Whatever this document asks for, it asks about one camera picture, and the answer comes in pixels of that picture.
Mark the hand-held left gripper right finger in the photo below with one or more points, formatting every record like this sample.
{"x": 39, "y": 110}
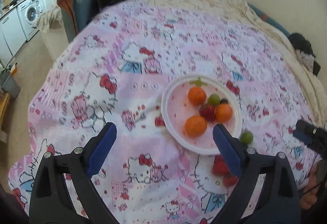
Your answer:
{"x": 227, "y": 152}

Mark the pink strawberry-shaped plate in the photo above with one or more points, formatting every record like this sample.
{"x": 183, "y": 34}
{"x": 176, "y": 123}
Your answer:
{"x": 176, "y": 114}

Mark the orange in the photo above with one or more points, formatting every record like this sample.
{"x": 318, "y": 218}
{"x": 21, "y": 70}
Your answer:
{"x": 223, "y": 113}
{"x": 195, "y": 126}
{"x": 197, "y": 95}

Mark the green lime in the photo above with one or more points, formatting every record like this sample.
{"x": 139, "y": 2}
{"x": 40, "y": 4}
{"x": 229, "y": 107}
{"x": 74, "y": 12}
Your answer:
{"x": 214, "y": 99}

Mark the striped cloth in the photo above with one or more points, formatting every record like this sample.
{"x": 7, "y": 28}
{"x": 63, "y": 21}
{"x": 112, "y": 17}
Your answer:
{"x": 306, "y": 59}

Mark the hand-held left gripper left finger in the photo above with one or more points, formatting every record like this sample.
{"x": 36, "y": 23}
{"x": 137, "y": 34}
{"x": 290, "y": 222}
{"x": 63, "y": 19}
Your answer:
{"x": 102, "y": 147}

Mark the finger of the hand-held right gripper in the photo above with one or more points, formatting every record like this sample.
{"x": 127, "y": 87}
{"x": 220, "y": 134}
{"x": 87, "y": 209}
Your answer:
{"x": 302, "y": 137}
{"x": 305, "y": 125}

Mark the person's right hand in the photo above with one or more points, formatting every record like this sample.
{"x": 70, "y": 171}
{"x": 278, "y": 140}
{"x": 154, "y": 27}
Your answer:
{"x": 310, "y": 196}

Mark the white cabinet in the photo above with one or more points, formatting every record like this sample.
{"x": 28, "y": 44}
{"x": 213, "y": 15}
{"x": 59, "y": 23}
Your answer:
{"x": 10, "y": 32}

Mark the blue orange armchair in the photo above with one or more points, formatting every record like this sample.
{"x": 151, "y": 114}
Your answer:
{"x": 74, "y": 9}

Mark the red strawberry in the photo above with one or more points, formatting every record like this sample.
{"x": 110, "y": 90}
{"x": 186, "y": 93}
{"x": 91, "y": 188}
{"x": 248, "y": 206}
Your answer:
{"x": 230, "y": 180}
{"x": 204, "y": 110}
{"x": 211, "y": 117}
{"x": 219, "y": 165}

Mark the dark clothing heap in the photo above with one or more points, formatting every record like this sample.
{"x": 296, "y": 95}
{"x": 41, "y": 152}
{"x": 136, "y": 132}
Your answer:
{"x": 302, "y": 44}

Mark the white washing machine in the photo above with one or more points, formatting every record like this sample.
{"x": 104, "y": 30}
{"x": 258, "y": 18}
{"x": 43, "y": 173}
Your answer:
{"x": 30, "y": 12}

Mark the green grape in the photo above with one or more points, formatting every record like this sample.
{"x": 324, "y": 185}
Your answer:
{"x": 246, "y": 137}

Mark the dark purple grape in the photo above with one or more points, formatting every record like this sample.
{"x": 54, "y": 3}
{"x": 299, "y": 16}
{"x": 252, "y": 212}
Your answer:
{"x": 224, "y": 102}

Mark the cream cloth on floor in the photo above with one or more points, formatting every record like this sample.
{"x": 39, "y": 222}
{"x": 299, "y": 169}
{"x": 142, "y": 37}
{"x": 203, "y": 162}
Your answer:
{"x": 49, "y": 19}

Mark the grey bin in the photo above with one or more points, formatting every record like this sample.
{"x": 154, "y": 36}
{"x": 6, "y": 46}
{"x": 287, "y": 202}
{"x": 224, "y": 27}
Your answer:
{"x": 9, "y": 83}

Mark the pink cartoon printed blanket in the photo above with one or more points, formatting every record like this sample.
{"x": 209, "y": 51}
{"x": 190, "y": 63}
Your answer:
{"x": 115, "y": 101}

